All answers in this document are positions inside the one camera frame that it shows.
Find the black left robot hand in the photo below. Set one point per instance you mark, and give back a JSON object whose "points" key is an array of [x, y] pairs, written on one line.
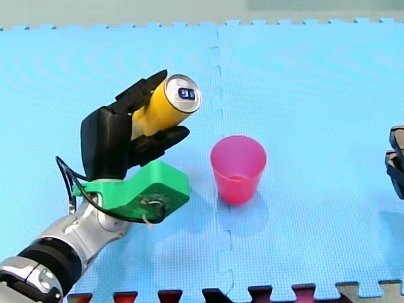
{"points": [[107, 145]]}

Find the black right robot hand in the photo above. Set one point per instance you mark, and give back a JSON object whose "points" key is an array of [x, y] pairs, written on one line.
{"points": [[397, 161]]}

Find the yellow drink can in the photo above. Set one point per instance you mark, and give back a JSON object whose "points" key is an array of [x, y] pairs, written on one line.
{"points": [[164, 109]]}

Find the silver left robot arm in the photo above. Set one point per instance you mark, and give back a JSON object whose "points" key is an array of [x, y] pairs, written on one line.
{"points": [[94, 217]]}

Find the pink plastic cup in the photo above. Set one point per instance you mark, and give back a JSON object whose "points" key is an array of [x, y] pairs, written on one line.
{"points": [[238, 170]]}

